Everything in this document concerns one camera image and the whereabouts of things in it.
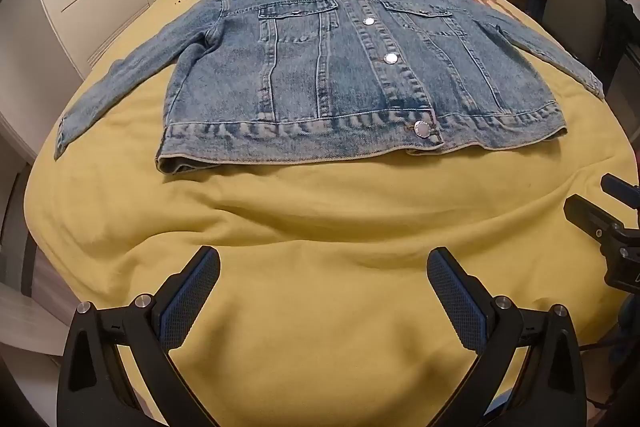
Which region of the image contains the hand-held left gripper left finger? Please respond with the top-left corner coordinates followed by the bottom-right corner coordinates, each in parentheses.
top-left (56, 245), bottom-right (221, 427)

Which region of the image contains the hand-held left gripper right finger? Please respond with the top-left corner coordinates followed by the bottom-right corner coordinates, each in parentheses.
top-left (426, 247), bottom-right (586, 427)

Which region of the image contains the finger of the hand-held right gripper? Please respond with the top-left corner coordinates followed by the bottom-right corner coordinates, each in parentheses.
top-left (563, 194), bottom-right (626, 254)
top-left (601, 173), bottom-right (640, 208)

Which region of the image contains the blue denim jacket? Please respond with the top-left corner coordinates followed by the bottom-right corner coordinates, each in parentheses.
top-left (54, 0), bottom-right (606, 175)

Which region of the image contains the yellow printed bed cover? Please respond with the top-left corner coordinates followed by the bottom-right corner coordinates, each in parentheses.
top-left (22, 0), bottom-right (640, 427)

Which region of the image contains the grey chair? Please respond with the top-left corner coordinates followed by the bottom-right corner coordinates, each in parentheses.
top-left (542, 0), bottom-right (608, 68)

